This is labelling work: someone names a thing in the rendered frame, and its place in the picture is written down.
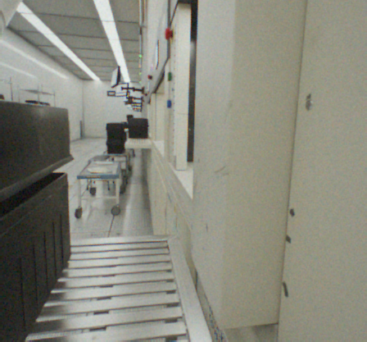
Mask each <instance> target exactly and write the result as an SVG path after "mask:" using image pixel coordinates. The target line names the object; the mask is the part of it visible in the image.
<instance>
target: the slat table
mask: <svg viewBox="0 0 367 342"><path fill-rule="evenodd" d="M70 251H71V256H70V259H69V261H68V263H67V264H66V265H65V267H64V269H63V270H67V269H79V268H90V267H105V268H96V269H85V270H74V271H63V272H62V273H61V274H60V276H59V279H58V280H64V279H74V278H85V277H95V276H102V278H94V279H85V280H64V281H58V282H57V283H56V285H55V287H54V289H53V291H58V290H76V289H85V288H95V287H100V289H98V290H81V291H71V292H61V293H53V294H51V295H50V296H49V298H48V301H47V302H46V303H58V302H67V301H76V300H85V299H97V301H92V302H83V303H68V304H59V305H51V306H44V307H43V309H42V311H41V313H40V314H39V317H38V318H37V319H39V318H46V317H61V316H69V315H78V314H85V313H93V312H94V314H93V316H91V317H76V318H68V319H60V320H52V321H37V322H35V323H34V326H33V328H32V330H31V331H30V333H29V335H28V336H35V335H48V334H56V333H63V332H71V331H80V330H84V329H90V330H89V333H81V334H75V335H68V336H61V337H53V338H46V339H39V340H26V342H138V341H144V340H157V339H163V338H165V342H213V340H212V338H211V333H210V331H209V328H208V325H207V320H206V317H205V314H204V312H203V309H202V305H201V302H200V299H199V296H198V293H197V289H196V286H195V285H194V282H193V278H192V275H191V272H190V270H189V267H188V263H187V260H186V258H185V256H184V251H183V249H182V244H181V241H180V238H179V234H166V235H137V236H122V237H107V238H92V239H71V240H70ZM157 255H165V256H160V257H148V258H133V257H145V256H157ZM118 258H125V259H118ZM98 259H107V260H101V261H89V262H74V261H87V260H98ZM155 262H165V263H161V264H150V265H138V266H128V267H116V266H122V265H134V264H144V263H155ZM156 271H165V272H164V273H155V274H144V275H134V276H115V275H125V274H135V273H145V272H156ZM160 281H165V283H162V284H154V285H136V286H126V287H116V288H113V285H132V284H141V283H151V282H160ZM160 292H165V294H160V295H152V296H143V297H134V298H126V299H111V297H119V296H127V295H136V294H153V293H160ZM163 305H165V308H159V309H152V310H144V311H136V312H122V313H114V314H109V311H116V310H125V309H132V308H147V307H155V306H163ZM178 318H182V321H180V322H178ZM162 320H165V324H158V325H151V326H137V327H130V328H124V329H116V330H108V331H106V327H107V326H119V325H127V324H134V323H141V322H149V321H162ZM183 335H184V338H185V340H180V341H178V336H183Z"/></svg>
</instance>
